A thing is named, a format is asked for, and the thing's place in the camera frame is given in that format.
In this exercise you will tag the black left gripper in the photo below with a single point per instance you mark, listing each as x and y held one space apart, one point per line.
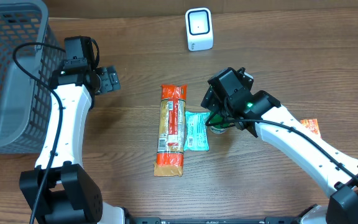
108 81

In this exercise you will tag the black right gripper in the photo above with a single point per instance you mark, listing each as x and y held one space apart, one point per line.
208 102

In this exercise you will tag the green lidded jar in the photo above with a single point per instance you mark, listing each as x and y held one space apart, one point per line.
220 128

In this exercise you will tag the small orange snack packet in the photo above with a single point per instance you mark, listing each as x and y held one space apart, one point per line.
312 125

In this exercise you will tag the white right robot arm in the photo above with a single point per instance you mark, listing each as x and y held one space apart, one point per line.
336 173

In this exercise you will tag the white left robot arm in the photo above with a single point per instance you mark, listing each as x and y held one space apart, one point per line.
58 189

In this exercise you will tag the white barcode scanner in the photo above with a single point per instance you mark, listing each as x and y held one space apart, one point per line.
199 29

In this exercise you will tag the teal tissue packet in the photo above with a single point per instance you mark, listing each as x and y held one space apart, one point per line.
196 132

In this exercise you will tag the long orange noodle package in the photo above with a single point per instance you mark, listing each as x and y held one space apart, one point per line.
171 132

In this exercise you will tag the grey plastic mesh basket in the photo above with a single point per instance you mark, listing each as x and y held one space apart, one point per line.
27 44

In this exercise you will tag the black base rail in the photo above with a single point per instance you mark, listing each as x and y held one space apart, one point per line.
157 220

